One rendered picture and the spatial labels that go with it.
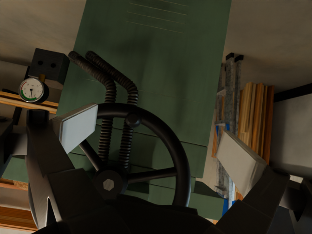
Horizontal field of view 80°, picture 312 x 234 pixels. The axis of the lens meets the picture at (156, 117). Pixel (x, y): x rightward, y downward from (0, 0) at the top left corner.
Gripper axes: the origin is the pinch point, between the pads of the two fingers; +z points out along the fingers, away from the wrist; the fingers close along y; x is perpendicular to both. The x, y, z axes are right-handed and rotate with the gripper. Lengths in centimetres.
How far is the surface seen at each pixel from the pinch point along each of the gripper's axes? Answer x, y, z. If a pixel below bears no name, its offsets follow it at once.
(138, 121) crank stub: -2.2, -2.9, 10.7
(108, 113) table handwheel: -3.4, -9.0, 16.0
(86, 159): -21.1, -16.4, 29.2
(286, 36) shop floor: 39, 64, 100
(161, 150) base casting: -15.0, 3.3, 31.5
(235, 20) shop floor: 41, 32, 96
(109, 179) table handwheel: -13.2, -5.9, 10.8
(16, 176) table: -28, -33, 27
